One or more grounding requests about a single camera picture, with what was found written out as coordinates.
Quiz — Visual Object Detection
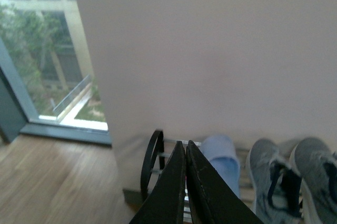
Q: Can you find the grey knit sneaker left-held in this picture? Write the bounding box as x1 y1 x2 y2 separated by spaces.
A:
246 138 301 223

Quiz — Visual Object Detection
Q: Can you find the grey knit sneaker right-held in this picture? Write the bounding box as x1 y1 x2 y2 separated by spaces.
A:
290 137 336 223

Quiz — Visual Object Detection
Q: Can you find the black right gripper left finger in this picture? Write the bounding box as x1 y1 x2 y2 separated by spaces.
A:
130 141 186 223

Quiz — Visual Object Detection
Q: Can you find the white slide sandal right-held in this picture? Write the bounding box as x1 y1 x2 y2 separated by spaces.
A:
200 135 241 198

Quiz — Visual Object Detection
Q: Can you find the black chrome shoe rack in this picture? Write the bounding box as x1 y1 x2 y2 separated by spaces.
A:
140 130 192 218

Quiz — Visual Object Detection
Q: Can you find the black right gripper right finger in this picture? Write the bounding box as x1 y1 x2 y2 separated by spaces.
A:
186 140 262 224

